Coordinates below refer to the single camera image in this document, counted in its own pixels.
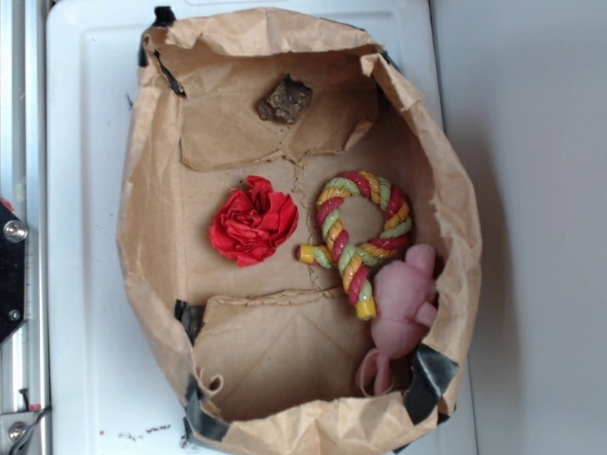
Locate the white plastic tray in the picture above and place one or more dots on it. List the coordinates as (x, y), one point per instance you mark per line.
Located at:
(108, 395)

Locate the black bracket plate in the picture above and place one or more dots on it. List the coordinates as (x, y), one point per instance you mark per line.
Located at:
(12, 271)

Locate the pink plush mouse toy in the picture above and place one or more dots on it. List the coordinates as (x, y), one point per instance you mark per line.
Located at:
(405, 295)

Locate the brown cork block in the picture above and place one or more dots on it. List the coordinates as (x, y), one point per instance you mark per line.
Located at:
(286, 102)

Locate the multicolour twisted rope toy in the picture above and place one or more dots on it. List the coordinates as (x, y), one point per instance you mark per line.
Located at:
(364, 220)

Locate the brown paper bag tray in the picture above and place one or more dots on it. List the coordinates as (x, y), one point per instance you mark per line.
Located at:
(264, 357)

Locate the red paper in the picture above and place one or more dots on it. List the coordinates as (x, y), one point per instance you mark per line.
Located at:
(253, 223)

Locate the aluminium frame rail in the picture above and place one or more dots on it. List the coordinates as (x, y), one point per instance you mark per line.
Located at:
(26, 423)

